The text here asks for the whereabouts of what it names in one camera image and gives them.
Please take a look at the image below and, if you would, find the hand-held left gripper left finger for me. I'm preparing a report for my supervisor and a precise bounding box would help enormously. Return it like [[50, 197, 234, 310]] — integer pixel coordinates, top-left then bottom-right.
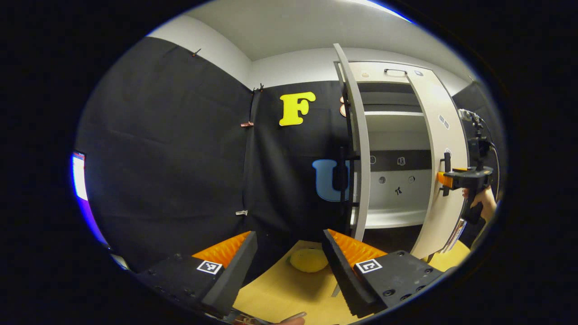
[[135, 231, 258, 318]]

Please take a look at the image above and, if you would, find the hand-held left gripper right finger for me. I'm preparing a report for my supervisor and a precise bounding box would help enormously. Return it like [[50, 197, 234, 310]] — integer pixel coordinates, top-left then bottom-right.
[[322, 229, 445, 318]]

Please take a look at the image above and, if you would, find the white cabinet door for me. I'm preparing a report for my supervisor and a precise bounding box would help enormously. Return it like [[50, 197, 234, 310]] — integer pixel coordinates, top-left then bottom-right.
[[333, 43, 372, 242], [404, 68, 471, 260]]

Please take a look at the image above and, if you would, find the grey and white cabinet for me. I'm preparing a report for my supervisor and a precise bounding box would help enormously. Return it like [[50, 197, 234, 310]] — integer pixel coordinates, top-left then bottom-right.
[[333, 43, 472, 261]]

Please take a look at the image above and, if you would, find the beige cabinet drawer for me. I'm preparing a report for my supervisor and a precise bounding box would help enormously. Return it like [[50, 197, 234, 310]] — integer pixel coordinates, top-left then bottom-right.
[[348, 62, 436, 84]]

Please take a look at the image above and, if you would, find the yellow soft object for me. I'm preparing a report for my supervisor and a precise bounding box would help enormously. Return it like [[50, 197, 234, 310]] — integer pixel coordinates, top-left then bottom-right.
[[289, 248, 329, 273]]

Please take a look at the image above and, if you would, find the black door handle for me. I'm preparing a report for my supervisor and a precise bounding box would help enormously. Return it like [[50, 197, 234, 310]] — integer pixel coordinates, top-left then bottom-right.
[[442, 152, 452, 197], [336, 147, 362, 209]]

